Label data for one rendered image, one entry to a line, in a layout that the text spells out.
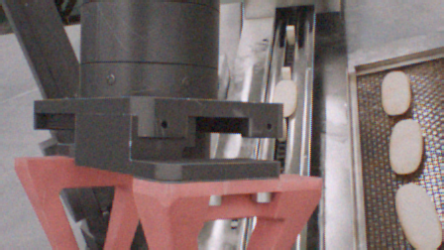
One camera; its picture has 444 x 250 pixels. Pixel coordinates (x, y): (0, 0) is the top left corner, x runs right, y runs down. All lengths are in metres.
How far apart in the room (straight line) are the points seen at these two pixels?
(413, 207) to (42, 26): 0.43
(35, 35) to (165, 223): 0.50
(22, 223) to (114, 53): 0.70
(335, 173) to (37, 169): 0.62
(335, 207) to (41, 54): 0.40
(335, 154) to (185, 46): 0.67
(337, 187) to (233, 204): 0.64
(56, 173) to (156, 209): 0.11
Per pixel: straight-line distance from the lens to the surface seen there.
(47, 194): 0.30
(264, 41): 1.11
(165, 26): 0.24
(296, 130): 0.90
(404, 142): 0.77
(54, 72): 0.68
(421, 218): 0.68
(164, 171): 0.19
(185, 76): 0.24
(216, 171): 0.20
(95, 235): 0.79
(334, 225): 0.80
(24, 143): 1.09
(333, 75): 1.07
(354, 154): 0.79
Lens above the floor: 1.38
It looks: 35 degrees down
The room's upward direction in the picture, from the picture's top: 11 degrees counter-clockwise
